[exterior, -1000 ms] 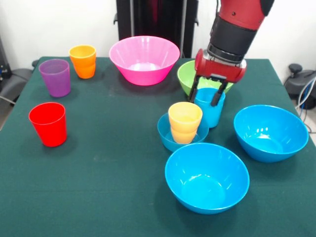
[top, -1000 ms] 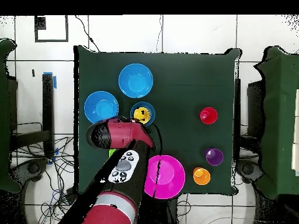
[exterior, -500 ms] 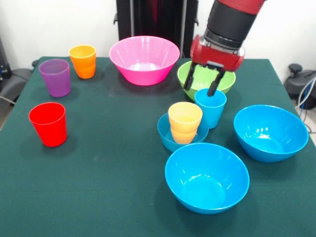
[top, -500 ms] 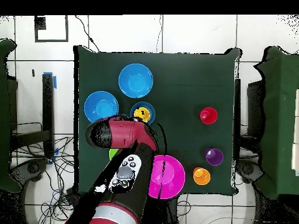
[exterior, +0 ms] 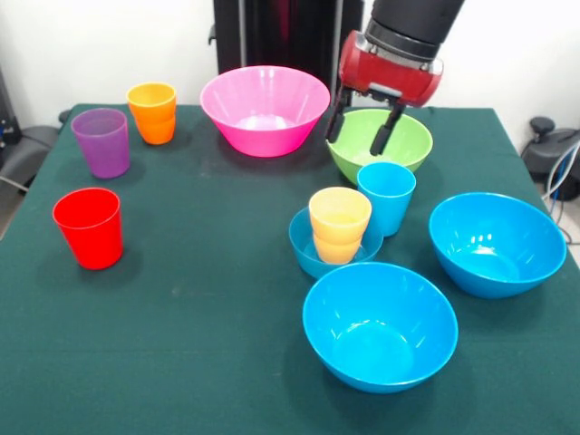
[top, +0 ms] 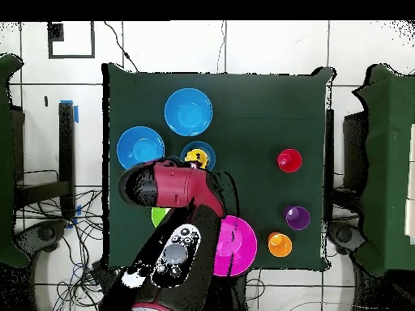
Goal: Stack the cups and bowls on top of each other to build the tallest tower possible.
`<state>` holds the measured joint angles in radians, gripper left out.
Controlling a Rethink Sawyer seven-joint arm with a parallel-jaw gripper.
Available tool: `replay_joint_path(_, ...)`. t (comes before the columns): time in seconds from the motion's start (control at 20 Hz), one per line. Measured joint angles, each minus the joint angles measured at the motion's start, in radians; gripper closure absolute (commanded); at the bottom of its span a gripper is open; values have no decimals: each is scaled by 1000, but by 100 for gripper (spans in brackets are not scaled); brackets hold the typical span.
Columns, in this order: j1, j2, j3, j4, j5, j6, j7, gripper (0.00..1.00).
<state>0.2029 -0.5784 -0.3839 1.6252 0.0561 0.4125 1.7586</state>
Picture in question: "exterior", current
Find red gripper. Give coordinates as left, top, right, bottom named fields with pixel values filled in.
left=324, top=30, right=444, bottom=156

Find yellow cup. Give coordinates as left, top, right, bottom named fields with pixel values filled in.
left=308, top=186, right=373, bottom=266

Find small blue bowl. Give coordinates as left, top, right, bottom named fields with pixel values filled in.
left=288, top=206, right=385, bottom=280

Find green bowl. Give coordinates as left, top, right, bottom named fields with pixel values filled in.
left=324, top=108, right=434, bottom=185

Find blue cup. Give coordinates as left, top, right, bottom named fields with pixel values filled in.
left=356, top=161, right=417, bottom=237

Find pink bowl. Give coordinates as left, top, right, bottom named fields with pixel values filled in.
left=199, top=65, right=332, bottom=159

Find black chair base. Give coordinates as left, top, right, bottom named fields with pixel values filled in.
left=520, top=116, right=580, bottom=203

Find large blue bowl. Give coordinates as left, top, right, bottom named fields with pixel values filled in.
left=302, top=261, right=459, bottom=394
left=429, top=191, right=568, bottom=299

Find orange cup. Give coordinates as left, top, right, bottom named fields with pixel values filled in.
left=125, top=82, right=178, bottom=146

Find purple cup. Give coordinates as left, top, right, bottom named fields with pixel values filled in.
left=71, top=107, right=131, bottom=179

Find dark green tablecloth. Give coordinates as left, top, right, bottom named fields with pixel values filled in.
left=0, top=102, right=580, bottom=435

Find red cup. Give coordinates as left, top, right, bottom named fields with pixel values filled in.
left=52, top=187, right=124, bottom=271

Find blue and white cables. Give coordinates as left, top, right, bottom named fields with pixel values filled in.
left=541, top=138, right=580, bottom=244

